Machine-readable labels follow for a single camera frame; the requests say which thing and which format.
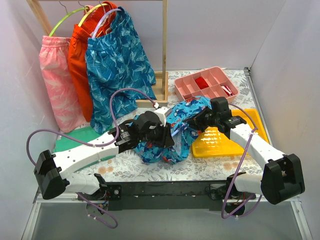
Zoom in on red white striped cloth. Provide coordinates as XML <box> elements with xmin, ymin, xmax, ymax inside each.
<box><xmin>221</xmin><ymin>85</ymin><xmax>234</xmax><ymax>97</ymax></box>

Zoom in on orange shorts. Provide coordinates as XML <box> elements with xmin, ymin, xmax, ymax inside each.
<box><xmin>67</xmin><ymin>1</ymin><xmax>117</xmax><ymax>122</ymax></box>

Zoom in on floral table mat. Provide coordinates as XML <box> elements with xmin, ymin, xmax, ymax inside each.
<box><xmin>79</xmin><ymin>69</ymin><xmax>261</xmax><ymax>182</ymax></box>

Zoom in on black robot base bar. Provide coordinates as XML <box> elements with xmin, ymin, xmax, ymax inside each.
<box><xmin>77</xmin><ymin>181</ymin><xmax>257</xmax><ymax>217</ymax></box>

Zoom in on green folded cloth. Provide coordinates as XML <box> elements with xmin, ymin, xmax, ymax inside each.
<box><xmin>53</xmin><ymin>125</ymin><xmax>101</xmax><ymax>153</ymax></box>

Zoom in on green hanger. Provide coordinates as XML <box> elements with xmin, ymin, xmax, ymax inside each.
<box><xmin>48</xmin><ymin>6</ymin><xmax>90</xmax><ymax>38</ymax></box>

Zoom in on pink divided organizer box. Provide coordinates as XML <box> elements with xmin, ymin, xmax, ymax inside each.
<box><xmin>174</xmin><ymin>66</ymin><xmax>240</xmax><ymax>103</ymax></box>

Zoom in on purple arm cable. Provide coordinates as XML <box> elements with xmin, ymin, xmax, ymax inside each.
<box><xmin>221</xmin><ymin>103</ymin><xmax>263</xmax><ymax>220</ymax></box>
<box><xmin>26</xmin><ymin>87</ymin><xmax>160</xmax><ymax>229</ymax></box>

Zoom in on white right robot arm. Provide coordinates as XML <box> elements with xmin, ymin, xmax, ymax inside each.
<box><xmin>184</xmin><ymin>97</ymin><xmax>306</xmax><ymax>205</ymax></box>

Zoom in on pink patterned shorts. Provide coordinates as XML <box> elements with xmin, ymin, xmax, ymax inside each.
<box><xmin>39</xmin><ymin>36</ymin><xmax>86</xmax><ymax>133</ymax></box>

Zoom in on wooden clothes rack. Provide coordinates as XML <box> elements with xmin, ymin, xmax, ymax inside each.
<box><xmin>27</xmin><ymin>0</ymin><xmax>169</xmax><ymax>107</ymax></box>

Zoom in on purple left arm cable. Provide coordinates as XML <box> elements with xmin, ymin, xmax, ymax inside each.
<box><xmin>26</xmin><ymin>87</ymin><xmax>160</xmax><ymax>229</ymax></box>

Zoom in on yellow hanger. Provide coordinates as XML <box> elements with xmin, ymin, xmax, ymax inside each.
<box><xmin>78</xmin><ymin>3</ymin><xmax>109</xmax><ymax>27</ymax></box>

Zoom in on translucent white hanger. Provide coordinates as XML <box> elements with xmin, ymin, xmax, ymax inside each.
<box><xmin>91</xmin><ymin>8</ymin><xmax>122</xmax><ymax>39</ymax></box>

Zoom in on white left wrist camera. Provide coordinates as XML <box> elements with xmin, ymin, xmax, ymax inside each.
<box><xmin>153</xmin><ymin>102</ymin><xmax>172</xmax><ymax>126</ymax></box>

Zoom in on teal leaf print shorts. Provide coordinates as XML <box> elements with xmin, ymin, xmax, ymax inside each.
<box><xmin>85</xmin><ymin>7</ymin><xmax>156</xmax><ymax>135</ymax></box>

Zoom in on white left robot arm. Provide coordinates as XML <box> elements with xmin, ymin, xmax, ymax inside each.
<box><xmin>34</xmin><ymin>107</ymin><xmax>175</xmax><ymax>200</ymax></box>

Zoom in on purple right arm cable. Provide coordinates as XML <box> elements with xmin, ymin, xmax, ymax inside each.
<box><xmin>221</xmin><ymin>103</ymin><xmax>263</xmax><ymax>220</ymax></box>

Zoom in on yellow plastic tray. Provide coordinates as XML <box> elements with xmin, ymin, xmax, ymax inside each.
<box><xmin>191</xmin><ymin>108</ymin><xmax>269</xmax><ymax>158</ymax></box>

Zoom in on blue shark print shorts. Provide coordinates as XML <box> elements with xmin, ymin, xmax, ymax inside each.
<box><xmin>134</xmin><ymin>95</ymin><xmax>210</xmax><ymax>164</ymax></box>

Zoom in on red rolled cloth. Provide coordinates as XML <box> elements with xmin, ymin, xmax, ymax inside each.
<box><xmin>194</xmin><ymin>76</ymin><xmax>209</xmax><ymax>90</ymax></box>

